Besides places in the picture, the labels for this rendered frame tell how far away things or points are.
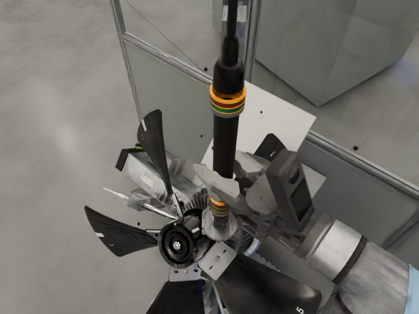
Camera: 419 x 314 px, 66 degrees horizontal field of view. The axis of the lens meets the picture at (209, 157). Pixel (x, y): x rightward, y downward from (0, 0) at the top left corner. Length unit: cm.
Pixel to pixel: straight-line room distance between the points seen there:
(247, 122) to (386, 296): 67
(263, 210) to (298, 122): 53
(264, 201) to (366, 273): 15
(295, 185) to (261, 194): 7
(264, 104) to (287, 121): 8
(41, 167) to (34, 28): 207
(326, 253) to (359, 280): 5
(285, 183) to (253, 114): 61
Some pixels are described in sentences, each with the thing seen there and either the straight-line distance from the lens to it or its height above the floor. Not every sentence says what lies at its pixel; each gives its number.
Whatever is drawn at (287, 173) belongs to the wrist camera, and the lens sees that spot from 40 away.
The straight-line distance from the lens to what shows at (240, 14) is 103.
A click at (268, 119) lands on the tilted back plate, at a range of 98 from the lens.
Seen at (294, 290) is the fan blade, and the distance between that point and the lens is 87.
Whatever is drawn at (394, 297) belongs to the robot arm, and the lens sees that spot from 47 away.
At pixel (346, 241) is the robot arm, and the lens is 46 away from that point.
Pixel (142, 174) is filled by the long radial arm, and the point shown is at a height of 112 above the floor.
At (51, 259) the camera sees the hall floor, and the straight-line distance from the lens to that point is 235.
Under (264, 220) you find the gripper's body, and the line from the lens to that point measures 48.
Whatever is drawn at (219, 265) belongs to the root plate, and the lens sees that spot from 86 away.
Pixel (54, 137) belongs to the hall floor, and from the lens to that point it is 295.
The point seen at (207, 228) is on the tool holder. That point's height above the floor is 140.
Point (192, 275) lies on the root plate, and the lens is 95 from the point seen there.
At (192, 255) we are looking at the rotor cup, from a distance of 82.
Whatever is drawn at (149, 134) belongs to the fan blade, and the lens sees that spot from 89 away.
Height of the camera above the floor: 200
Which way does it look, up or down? 53 degrees down
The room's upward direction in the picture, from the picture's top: straight up
